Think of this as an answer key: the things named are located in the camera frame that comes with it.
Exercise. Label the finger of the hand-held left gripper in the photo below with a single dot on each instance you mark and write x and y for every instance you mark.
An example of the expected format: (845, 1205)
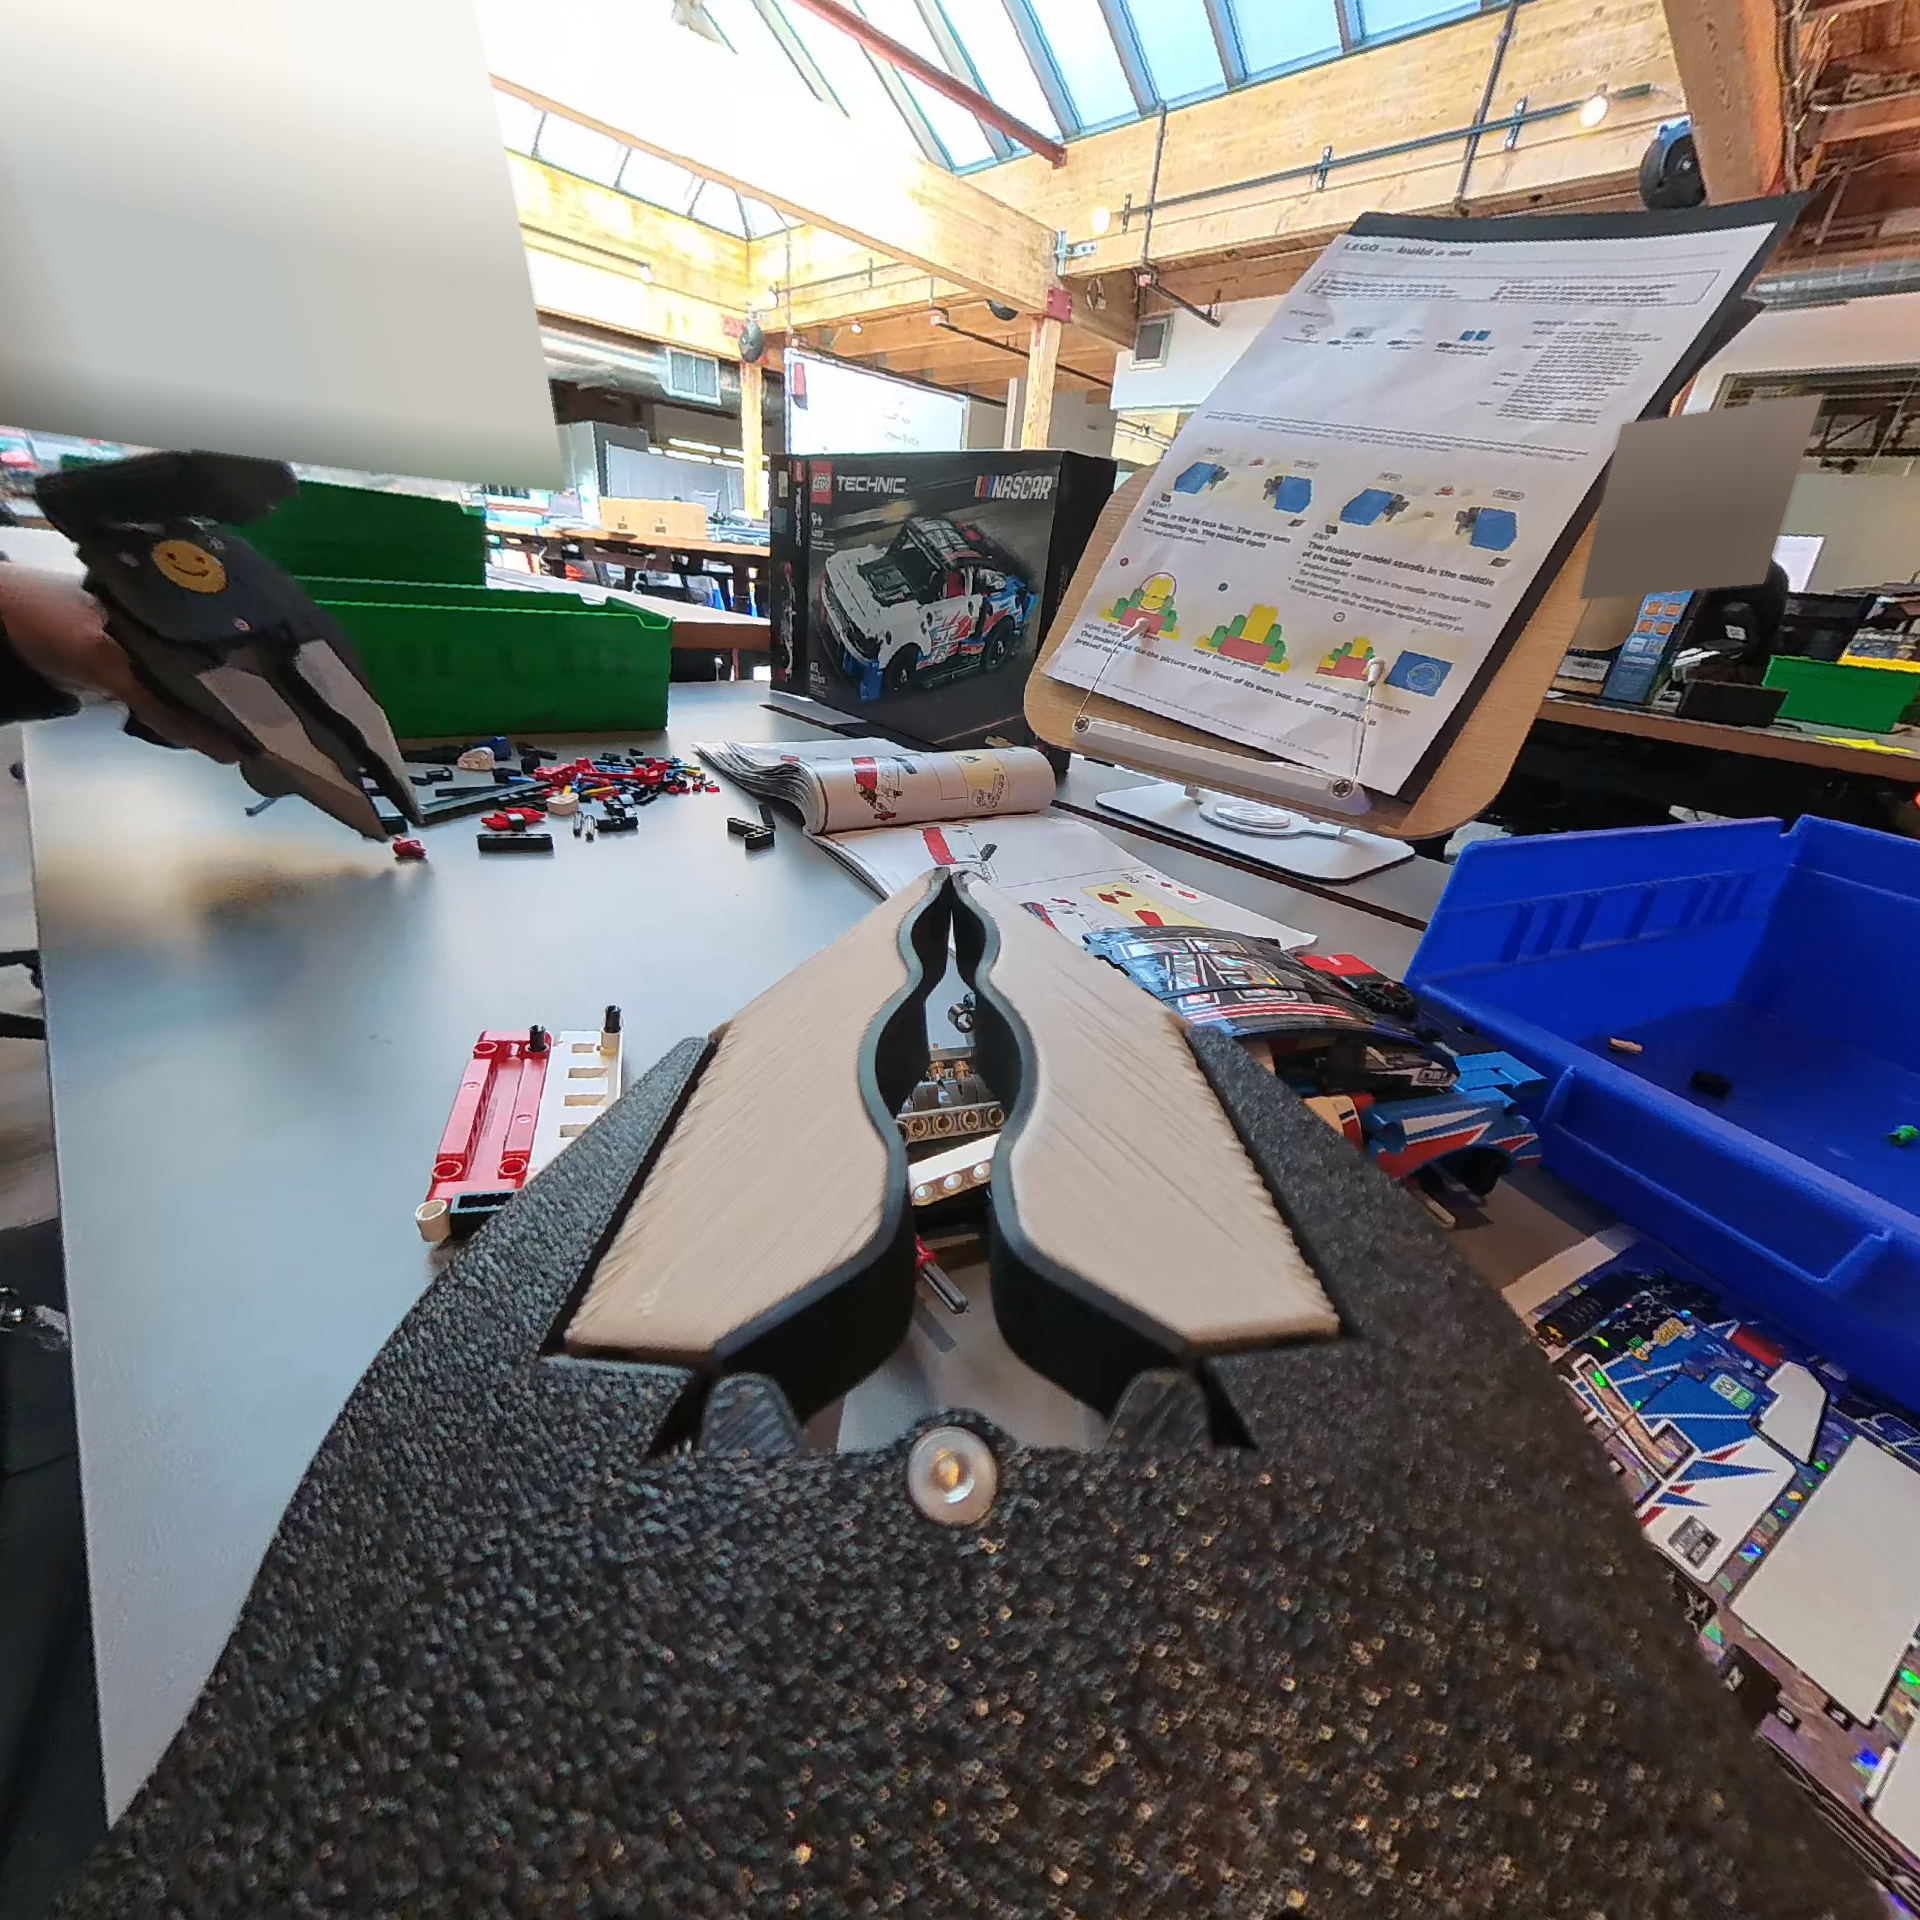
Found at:
(360, 713)
(293, 734)

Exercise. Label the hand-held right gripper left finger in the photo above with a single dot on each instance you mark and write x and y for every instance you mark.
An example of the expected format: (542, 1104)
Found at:
(750, 1184)

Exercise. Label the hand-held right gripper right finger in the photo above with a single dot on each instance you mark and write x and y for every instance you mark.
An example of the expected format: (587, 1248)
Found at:
(1156, 1184)

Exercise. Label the toy brick race car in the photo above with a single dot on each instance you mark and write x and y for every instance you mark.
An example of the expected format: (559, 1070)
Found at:
(1349, 1050)

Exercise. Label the pile of brick pieces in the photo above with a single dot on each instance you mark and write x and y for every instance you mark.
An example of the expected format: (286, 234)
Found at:
(600, 777)

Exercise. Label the red and white brick panel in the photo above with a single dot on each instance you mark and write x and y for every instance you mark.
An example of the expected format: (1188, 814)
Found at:
(494, 1110)

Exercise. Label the grey desk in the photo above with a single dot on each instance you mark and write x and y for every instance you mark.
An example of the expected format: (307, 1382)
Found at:
(300, 930)

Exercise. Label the person's left hand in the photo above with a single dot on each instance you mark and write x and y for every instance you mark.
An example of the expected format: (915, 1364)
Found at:
(53, 616)

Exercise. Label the green plastic bin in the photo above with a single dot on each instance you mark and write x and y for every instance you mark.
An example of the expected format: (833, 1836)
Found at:
(511, 661)
(1846, 693)
(390, 533)

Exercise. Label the open instruction booklet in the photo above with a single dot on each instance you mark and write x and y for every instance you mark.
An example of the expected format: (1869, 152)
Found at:
(901, 786)

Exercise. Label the blue plastic bin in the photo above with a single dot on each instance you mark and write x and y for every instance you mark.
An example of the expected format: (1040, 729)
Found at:
(1651, 930)

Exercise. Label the black toy set box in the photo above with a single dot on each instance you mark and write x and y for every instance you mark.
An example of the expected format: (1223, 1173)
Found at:
(932, 600)

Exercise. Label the shiny sticker sheet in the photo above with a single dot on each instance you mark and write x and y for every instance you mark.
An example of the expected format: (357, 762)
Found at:
(1695, 1410)

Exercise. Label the whiteboard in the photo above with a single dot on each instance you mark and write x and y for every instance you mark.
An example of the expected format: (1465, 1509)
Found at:
(878, 405)

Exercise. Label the blue printed box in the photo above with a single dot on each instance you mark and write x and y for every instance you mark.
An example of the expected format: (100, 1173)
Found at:
(1646, 648)

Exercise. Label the printed instruction sheet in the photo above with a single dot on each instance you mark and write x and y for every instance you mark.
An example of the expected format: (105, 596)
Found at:
(1425, 450)

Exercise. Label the black ceiling camera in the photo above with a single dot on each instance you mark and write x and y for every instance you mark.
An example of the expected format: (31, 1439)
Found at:
(1675, 167)

